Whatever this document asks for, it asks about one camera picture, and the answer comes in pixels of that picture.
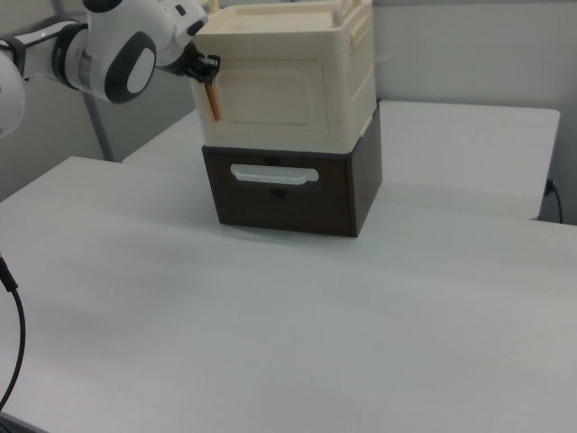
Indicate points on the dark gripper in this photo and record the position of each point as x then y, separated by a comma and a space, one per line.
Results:
180, 63

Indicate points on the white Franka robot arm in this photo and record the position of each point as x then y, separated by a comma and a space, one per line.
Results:
99, 54

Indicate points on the dark brown wooden drawer box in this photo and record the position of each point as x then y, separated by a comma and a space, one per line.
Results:
288, 207

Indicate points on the grey metal pole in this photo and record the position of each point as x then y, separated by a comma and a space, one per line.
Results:
100, 131

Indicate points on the cream plastic cabinet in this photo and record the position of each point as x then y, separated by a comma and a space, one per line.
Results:
351, 67

